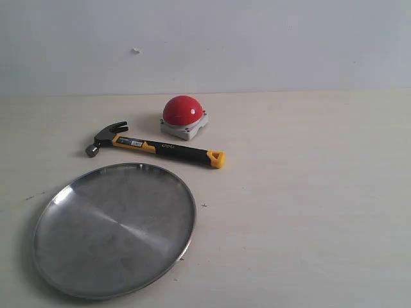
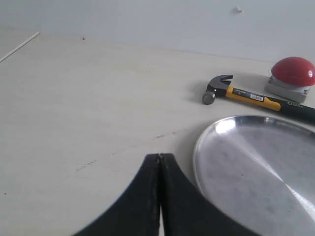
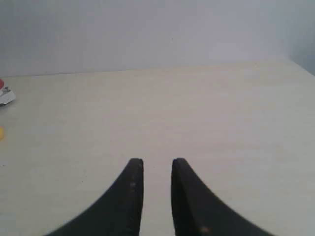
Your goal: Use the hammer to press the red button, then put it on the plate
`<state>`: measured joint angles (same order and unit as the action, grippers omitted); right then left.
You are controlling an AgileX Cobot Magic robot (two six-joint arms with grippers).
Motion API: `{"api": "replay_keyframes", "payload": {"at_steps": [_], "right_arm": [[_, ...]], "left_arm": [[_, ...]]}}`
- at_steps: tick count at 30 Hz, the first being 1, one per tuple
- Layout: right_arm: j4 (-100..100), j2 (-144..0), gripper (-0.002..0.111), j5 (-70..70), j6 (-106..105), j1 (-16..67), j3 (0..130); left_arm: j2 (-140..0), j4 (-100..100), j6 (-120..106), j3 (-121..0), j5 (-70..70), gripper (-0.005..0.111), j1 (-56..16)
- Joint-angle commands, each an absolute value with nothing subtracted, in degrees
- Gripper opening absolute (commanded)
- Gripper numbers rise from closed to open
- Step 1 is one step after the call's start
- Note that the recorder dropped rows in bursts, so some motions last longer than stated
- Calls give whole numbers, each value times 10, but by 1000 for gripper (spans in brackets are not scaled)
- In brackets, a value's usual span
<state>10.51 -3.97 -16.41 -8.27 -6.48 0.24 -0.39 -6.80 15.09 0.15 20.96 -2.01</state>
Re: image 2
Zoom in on round steel tray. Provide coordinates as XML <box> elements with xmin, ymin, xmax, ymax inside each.
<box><xmin>193</xmin><ymin>116</ymin><xmax>315</xmax><ymax>236</ymax></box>

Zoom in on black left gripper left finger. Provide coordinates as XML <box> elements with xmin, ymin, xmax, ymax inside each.
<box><xmin>76</xmin><ymin>154</ymin><xmax>160</xmax><ymax>236</ymax></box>

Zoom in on white wall clip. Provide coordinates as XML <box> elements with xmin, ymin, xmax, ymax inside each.
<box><xmin>234</xmin><ymin>7</ymin><xmax>244</xmax><ymax>14</ymax></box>

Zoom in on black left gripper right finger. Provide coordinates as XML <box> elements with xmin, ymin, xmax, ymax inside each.
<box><xmin>160</xmin><ymin>153</ymin><xmax>257</xmax><ymax>236</ymax></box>

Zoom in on yellow black claw hammer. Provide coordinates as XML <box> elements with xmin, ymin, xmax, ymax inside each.
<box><xmin>202</xmin><ymin>75</ymin><xmax>315</xmax><ymax>124</ymax></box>

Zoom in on red dome push button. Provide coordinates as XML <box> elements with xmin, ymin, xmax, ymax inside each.
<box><xmin>264</xmin><ymin>57</ymin><xmax>315</xmax><ymax>103</ymax></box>

